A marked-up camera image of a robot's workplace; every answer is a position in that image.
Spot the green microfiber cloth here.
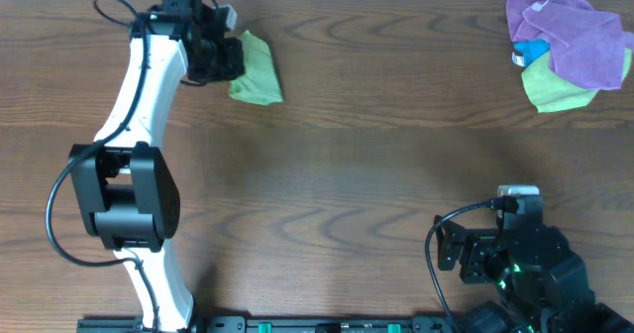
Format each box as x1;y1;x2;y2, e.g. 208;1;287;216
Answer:
229;31;284;106

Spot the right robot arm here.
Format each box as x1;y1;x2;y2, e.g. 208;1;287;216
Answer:
425;194;633;333

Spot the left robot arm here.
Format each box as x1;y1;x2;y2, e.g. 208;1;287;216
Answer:
58;0;246;332

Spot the blue cloth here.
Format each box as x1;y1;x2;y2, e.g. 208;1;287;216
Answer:
511;40;551;67

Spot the purple microfiber cloth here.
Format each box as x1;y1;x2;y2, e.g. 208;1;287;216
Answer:
506;0;633;90

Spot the left black cable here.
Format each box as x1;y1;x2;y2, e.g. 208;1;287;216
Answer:
45;0;222;333

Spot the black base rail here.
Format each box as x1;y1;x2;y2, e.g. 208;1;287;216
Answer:
76;314;476;333

